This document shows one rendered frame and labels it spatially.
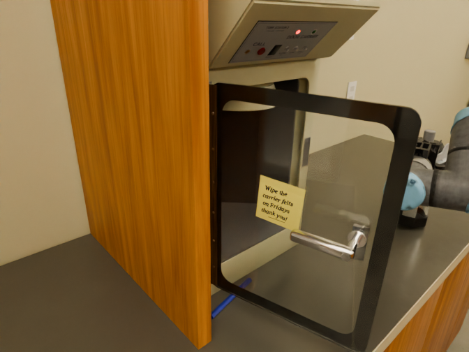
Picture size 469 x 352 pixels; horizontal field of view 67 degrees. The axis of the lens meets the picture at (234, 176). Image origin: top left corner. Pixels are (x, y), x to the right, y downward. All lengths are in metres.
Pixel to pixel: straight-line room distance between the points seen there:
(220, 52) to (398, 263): 0.68
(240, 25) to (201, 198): 0.24
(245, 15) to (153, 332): 0.57
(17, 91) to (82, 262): 0.41
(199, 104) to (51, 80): 0.52
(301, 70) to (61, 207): 0.68
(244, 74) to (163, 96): 0.18
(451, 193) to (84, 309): 0.75
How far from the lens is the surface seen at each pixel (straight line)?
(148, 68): 0.54
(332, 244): 0.50
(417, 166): 0.82
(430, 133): 1.07
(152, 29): 0.52
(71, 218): 1.05
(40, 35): 0.92
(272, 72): 0.69
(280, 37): 0.59
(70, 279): 0.90
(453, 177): 0.78
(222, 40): 0.53
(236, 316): 0.76
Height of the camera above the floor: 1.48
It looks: 24 degrees down
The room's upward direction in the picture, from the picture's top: 1 degrees clockwise
